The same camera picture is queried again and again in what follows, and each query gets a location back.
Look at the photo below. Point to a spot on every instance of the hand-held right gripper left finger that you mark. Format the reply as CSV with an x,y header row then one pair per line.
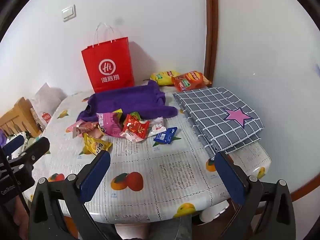
x,y
96,172

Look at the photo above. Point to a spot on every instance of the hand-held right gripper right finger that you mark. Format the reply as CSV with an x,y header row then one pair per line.
x,y
228,177

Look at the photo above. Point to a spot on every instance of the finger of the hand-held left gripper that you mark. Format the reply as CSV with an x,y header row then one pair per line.
x,y
15,142
37,150

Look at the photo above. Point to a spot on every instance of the yellow snack packet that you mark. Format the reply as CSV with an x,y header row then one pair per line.
x,y
96,145

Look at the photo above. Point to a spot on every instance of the pale pink snack packet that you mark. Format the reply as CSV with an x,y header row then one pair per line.
x,y
75,127

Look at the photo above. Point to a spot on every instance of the panda print snack packet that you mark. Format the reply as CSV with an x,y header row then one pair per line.
x,y
81,130

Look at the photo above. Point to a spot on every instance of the pink triangular snack packet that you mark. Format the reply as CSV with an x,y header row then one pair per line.
x,y
95,125

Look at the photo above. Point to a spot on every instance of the large pink snack packet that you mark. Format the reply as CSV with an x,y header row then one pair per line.
x,y
110,125

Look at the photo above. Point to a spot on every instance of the red snack packet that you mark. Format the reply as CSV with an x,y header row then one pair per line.
x,y
136,128

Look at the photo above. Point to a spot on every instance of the green snack packet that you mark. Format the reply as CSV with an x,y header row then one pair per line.
x,y
135,114

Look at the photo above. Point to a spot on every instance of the white red-label snack packet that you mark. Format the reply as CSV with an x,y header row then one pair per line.
x,y
157,127

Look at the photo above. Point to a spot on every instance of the blue snack packet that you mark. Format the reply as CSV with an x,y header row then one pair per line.
x,y
165,135

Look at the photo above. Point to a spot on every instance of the purple cloth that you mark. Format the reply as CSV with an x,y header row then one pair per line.
x,y
2,137

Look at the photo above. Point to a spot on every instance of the white and green patterned bag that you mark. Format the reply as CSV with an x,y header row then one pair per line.
x,y
30,137

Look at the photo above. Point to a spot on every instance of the wooden chair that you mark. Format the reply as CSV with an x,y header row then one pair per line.
x,y
17,115

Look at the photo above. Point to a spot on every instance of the white plastic bag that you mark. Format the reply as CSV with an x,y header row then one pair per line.
x,y
47,100

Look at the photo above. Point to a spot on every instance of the grey checked cloth pink star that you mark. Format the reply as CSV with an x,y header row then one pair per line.
x,y
207,115

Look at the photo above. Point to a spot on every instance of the fruit print tablecloth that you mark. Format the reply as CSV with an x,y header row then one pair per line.
x,y
162,175

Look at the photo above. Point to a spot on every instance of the purple towel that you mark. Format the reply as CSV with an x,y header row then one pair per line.
x,y
125,100

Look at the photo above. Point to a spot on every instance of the wooden baseboard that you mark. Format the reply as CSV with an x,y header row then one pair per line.
x,y
307,187

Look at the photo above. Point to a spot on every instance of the person's grey trousers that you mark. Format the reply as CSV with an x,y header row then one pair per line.
x,y
162,228

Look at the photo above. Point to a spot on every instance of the orange chips bag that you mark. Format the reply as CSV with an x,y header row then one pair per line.
x,y
190,81

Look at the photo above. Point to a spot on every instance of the yellow chips bag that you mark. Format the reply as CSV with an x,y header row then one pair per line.
x,y
162,78

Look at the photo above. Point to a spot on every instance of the red paper bag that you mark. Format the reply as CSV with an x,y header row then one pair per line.
x,y
107,55

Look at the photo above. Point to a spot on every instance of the white light switch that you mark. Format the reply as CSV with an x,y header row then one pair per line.
x,y
68,12

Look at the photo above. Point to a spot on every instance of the wooden door frame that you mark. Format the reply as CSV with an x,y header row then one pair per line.
x,y
210,30

